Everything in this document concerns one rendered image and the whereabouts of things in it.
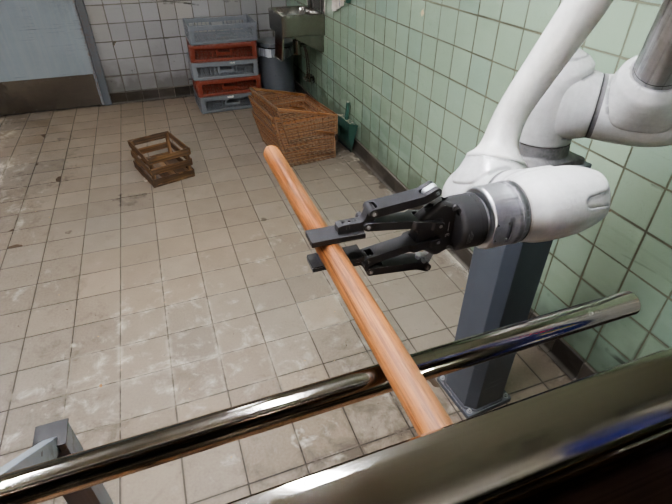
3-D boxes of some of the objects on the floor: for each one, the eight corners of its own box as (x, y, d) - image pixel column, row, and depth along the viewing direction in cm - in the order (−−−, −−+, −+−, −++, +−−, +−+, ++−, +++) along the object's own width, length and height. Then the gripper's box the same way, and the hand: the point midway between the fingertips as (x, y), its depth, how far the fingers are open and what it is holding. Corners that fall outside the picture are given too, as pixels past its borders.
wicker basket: (277, 170, 346) (274, 134, 330) (253, 142, 387) (250, 109, 370) (337, 157, 363) (337, 123, 347) (307, 132, 404) (306, 100, 388)
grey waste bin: (301, 101, 470) (298, 42, 438) (264, 106, 460) (259, 45, 427) (290, 90, 499) (287, 34, 466) (256, 94, 488) (250, 37, 456)
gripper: (501, 178, 58) (315, 211, 51) (479, 279, 67) (319, 317, 61) (468, 154, 63) (297, 181, 57) (452, 250, 73) (303, 282, 67)
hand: (334, 246), depth 60 cm, fingers closed on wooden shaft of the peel, 3 cm apart
